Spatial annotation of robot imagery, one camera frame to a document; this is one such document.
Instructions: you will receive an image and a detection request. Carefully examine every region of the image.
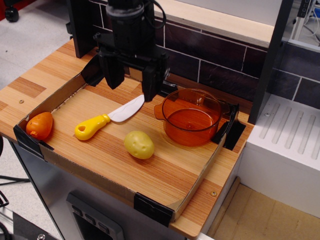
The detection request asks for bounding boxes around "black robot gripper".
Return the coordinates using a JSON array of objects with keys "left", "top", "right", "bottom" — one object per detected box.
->
[{"left": 93, "top": 7, "right": 170, "bottom": 102}]

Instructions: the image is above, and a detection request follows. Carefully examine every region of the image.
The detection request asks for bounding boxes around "yellow handled white toy knife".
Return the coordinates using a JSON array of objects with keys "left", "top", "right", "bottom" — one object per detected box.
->
[{"left": 74, "top": 94, "right": 145, "bottom": 141}]

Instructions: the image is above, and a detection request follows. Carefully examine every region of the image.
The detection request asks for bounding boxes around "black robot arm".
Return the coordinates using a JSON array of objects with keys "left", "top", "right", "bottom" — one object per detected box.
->
[{"left": 93, "top": 0, "right": 170, "bottom": 102}]

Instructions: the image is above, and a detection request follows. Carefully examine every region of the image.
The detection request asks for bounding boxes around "orange transparent plastic pot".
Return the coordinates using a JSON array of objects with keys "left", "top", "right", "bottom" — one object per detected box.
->
[{"left": 154, "top": 88, "right": 230, "bottom": 147}]

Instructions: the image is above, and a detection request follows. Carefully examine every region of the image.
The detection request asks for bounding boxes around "cardboard fence with black tape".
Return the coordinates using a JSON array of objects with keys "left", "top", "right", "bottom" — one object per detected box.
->
[{"left": 13, "top": 67, "right": 250, "bottom": 226}]

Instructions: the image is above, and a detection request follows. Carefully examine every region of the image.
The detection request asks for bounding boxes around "yellow toy potato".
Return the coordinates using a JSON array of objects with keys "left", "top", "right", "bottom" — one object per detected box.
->
[{"left": 123, "top": 130, "right": 155, "bottom": 160}]

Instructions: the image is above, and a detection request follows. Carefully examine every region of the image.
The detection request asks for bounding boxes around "orange toy carrot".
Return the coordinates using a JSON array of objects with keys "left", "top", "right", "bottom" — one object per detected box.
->
[{"left": 26, "top": 112, "right": 54, "bottom": 140}]

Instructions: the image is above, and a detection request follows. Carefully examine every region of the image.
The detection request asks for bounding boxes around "black chair caster wheel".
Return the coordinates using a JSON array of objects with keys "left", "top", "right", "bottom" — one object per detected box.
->
[{"left": 4, "top": 6, "right": 19, "bottom": 23}]

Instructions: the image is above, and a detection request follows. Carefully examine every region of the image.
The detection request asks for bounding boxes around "grey oven control panel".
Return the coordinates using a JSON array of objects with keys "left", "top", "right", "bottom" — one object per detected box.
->
[{"left": 66, "top": 193, "right": 125, "bottom": 240}]

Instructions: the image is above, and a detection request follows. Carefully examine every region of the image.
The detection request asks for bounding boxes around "white toy sink drainboard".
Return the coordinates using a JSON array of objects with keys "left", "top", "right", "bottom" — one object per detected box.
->
[{"left": 237, "top": 95, "right": 320, "bottom": 217}]

